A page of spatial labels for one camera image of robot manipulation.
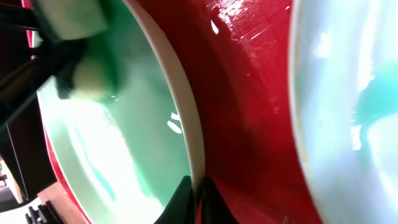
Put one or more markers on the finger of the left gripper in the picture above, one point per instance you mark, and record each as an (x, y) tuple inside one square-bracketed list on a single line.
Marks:
[(18, 17), (19, 86)]

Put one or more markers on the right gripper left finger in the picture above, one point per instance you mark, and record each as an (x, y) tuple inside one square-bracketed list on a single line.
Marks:
[(180, 208)]

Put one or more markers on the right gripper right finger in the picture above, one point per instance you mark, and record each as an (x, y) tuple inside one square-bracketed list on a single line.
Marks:
[(214, 209)]

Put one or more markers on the green scrubbing sponge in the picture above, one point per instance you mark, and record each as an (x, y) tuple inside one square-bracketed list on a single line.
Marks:
[(80, 27)]

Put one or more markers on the light blue plate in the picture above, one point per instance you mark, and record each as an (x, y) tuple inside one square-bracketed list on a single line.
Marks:
[(123, 158), (343, 105)]

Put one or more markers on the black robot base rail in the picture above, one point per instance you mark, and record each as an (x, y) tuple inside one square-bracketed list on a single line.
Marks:
[(45, 214)]

